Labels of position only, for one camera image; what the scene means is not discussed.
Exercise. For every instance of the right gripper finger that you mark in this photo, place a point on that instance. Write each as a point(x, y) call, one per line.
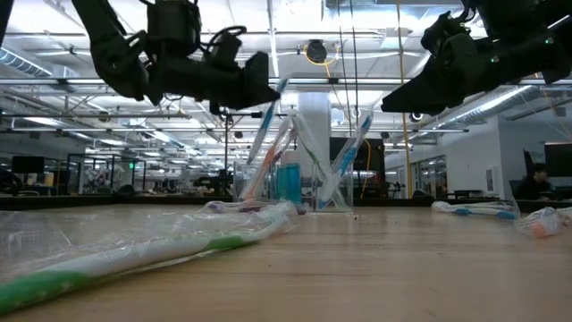
point(420, 98)

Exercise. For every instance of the black stand pole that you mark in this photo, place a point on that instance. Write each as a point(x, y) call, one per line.
point(226, 152)

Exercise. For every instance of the black framed glass enclosure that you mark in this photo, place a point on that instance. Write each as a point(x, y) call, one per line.
point(107, 174)

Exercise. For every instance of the small black monitor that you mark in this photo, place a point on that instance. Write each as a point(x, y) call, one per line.
point(27, 164)

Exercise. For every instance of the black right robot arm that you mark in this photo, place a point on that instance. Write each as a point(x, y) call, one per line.
point(527, 31)

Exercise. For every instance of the green toothbrush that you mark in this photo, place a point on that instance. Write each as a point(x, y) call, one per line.
point(223, 243)
point(313, 149)

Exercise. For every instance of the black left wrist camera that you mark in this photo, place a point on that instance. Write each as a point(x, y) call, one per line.
point(225, 47)

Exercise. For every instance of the black metal table frame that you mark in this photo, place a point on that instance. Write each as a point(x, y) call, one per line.
point(134, 202)

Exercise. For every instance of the black cabinet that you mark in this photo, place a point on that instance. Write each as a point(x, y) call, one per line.
point(377, 161)

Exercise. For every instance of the ribbed silver air duct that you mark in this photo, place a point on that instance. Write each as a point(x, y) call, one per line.
point(22, 62)

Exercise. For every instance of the round ceiling lamp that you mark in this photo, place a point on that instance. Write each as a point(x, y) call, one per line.
point(416, 117)

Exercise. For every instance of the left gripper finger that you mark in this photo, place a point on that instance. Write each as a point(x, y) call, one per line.
point(257, 85)

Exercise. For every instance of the long silver air duct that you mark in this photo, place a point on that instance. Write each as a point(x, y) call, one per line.
point(491, 103)

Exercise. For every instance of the white building pillar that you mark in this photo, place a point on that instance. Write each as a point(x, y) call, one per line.
point(315, 116)

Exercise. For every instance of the person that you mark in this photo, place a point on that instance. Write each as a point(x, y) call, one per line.
point(532, 185)

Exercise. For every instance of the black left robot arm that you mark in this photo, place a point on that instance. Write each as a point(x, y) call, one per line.
point(116, 58)

